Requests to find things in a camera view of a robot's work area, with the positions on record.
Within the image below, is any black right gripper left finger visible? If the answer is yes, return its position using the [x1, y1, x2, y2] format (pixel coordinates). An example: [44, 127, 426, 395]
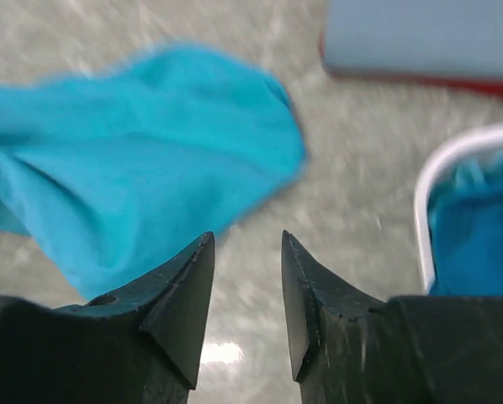
[0, 232, 215, 403]

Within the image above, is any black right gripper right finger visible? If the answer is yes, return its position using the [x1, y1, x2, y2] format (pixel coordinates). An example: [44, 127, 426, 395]
[281, 232, 503, 403]

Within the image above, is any teal t shirt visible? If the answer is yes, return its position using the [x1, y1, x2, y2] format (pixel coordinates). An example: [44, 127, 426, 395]
[0, 44, 307, 299]

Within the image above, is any blue t shirt in basket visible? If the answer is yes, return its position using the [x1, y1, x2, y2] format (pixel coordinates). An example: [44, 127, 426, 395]
[427, 150, 503, 295]

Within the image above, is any white perforated laundry basket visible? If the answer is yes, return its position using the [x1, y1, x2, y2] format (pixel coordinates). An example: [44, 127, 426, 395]
[413, 122, 503, 294]

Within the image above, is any folded light blue t shirt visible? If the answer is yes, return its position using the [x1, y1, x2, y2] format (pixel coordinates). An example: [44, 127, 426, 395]
[324, 1, 503, 81]

